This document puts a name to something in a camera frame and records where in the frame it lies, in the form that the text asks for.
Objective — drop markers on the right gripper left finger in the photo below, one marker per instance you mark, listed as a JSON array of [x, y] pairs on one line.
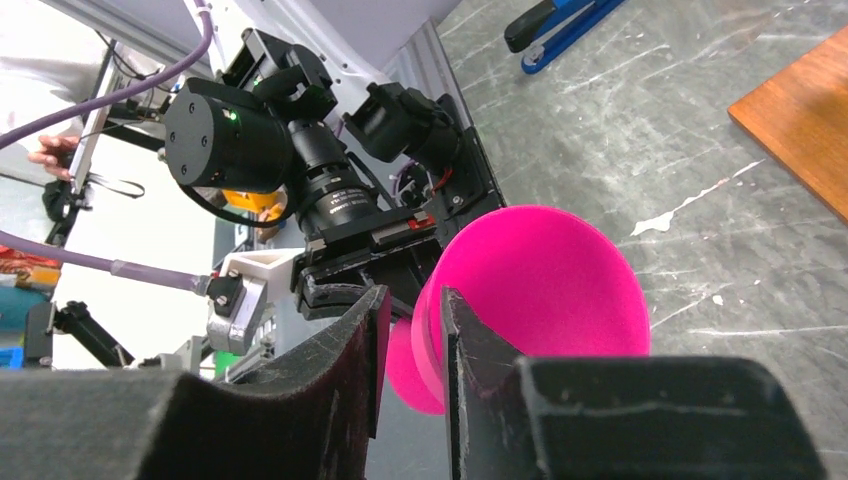
[[308, 414]]

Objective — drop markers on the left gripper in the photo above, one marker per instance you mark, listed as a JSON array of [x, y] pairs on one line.
[[352, 245]]

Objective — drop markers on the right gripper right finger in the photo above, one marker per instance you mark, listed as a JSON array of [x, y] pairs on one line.
[[511, 416]]

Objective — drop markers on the magenta wine glass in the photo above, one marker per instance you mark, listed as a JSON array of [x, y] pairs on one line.
[[543, 279]]

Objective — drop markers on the gold wire glass rack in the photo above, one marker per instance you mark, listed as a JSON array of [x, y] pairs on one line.
[[799, 117]]

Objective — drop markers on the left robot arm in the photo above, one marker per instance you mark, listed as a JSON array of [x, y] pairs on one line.
[[260, 127]]

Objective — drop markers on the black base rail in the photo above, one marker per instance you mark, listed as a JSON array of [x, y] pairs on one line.
[[463, 185]]

